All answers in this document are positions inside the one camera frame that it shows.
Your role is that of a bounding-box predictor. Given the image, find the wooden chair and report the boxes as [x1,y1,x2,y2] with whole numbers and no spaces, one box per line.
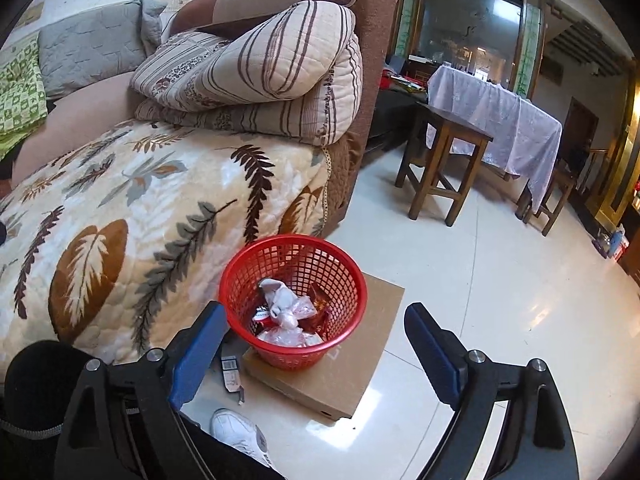
[515,147,608,237]

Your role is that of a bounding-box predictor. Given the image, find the table with white cloth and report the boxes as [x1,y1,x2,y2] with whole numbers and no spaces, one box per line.
[426,64,563,213]

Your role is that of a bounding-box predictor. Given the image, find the small colourful packages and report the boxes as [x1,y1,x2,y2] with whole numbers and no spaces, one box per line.
[592,225,631,261]

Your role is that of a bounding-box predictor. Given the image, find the leaf print fleece blanket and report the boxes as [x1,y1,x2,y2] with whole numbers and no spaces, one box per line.
[0,119,333,386]

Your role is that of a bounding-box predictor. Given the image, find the dark wooden door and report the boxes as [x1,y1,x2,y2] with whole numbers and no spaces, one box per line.
[560,97,601,181]

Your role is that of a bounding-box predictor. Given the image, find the small box on floor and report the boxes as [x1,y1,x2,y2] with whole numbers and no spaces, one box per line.
[220,340,246,406]

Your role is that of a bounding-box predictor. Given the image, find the striped floral quilt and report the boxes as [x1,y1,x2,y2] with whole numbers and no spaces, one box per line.
[129,0,363,148]

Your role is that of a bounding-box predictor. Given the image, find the white plastic bag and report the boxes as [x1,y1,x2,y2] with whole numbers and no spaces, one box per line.
[257,277,296,318]

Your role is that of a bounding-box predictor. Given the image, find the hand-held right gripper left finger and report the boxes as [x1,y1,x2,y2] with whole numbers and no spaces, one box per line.
[52,301,230,480]

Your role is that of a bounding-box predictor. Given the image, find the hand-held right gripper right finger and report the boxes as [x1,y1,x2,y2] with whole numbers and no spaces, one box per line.
[404,302,581,480]

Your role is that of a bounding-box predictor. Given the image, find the golden wooden cabinet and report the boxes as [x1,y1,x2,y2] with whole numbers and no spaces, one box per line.
[585,60,640,281]

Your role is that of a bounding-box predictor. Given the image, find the red mesh basket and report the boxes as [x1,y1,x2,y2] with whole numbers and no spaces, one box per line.
[218,234,368,372]

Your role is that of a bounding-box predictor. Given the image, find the red bag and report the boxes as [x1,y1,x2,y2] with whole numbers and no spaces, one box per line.
[307,282,331,341]

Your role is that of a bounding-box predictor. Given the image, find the white shoe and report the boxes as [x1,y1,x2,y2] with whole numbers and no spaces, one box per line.
[210,408,273,468]

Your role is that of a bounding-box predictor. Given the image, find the dark low table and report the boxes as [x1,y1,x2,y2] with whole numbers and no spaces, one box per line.
[365,72,431,153]

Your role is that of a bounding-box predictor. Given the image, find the green checked quilt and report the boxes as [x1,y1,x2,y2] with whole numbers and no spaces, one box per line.
[0,32,48,161]

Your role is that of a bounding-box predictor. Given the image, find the wooden stool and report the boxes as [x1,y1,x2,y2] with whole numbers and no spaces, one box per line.
[395,102,495,227]

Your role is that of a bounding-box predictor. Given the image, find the grey quilt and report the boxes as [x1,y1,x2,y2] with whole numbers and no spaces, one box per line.
[37,0,168,101]

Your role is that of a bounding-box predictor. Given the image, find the flat cardboard box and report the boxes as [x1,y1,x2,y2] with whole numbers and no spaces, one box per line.
[241,270,406,421]

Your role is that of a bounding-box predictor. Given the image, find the clear plastic bag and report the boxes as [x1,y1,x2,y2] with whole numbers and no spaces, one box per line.
[257,305,321,348]

